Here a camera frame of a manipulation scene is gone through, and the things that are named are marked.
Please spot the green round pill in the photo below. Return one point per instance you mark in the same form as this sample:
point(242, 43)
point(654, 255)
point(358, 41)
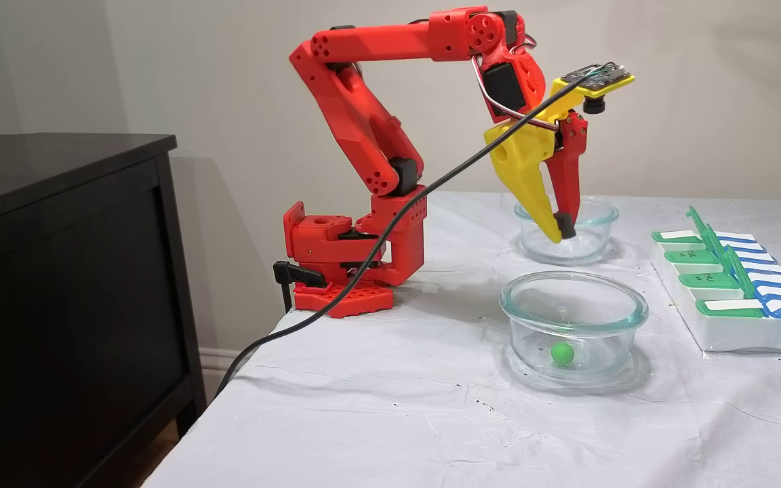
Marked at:
point(562, 353)

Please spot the weekly pill organizer box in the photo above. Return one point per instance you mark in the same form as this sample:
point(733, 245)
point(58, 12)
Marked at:
point(736, 335)

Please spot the clear glass bowl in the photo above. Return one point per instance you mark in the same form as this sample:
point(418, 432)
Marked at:
point(533, 318)
point(597, 234)

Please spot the black table clamp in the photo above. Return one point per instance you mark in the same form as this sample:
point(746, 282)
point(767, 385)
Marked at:
point(295, 272)

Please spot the white tablecloth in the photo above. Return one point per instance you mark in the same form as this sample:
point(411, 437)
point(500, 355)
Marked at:
point(397, 420)

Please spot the white baseboard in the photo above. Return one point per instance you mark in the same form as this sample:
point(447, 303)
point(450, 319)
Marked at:
point(221, 362)

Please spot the black wooden cabinet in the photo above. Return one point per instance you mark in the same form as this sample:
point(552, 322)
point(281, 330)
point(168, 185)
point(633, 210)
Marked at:
point(58, 305)

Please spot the circuit board camera yellow mount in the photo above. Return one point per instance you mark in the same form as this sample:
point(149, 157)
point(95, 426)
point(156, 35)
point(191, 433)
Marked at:
point(597, 80)

